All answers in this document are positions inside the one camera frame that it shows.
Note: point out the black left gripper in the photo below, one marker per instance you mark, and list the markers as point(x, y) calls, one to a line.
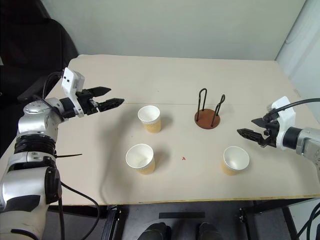
point(86, 102)

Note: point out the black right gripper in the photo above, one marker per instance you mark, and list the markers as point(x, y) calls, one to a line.
point(271, 135)

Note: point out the tan ribbed paper cup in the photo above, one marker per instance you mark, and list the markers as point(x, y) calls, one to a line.
point(152, 126)
point(146, 168)
point(228, 170)

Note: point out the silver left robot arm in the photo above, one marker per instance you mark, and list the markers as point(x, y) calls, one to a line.
point(30, 185)

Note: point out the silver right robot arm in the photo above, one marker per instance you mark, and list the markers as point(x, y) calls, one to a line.
point(308, 142)

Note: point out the black office chair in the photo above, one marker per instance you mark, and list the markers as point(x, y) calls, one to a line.
point(30, 50)

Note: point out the dark rounded foot shape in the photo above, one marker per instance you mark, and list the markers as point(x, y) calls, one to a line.
point(155, 232)
point(210, 232)

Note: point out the black floor tape strip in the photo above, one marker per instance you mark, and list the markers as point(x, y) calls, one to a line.
point(182, 215)

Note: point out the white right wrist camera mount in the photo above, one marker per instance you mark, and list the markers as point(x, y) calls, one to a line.
point(287, 117)

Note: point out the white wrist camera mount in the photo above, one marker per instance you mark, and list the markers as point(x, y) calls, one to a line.
point(71, 80)
point(287, 117)

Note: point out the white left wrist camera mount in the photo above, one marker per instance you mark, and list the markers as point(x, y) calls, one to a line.
point(71, 80)

